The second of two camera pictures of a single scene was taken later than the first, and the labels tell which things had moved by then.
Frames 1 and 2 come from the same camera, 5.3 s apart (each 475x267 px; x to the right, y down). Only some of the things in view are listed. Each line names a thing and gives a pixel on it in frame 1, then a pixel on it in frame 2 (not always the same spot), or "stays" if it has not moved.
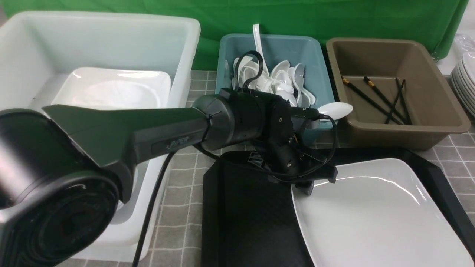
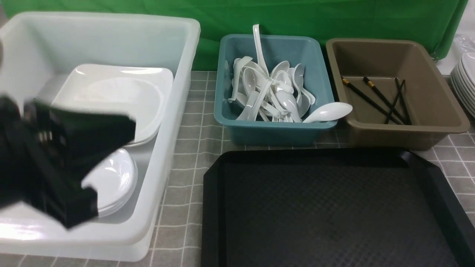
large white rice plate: x=376 y=214 → x=144 y=93
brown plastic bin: x=400 y=99 stays
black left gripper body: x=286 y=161 → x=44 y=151
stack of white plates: x=462 y=77 stays
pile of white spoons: x=287 y=81 stays
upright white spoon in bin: x=256 y=28 stays
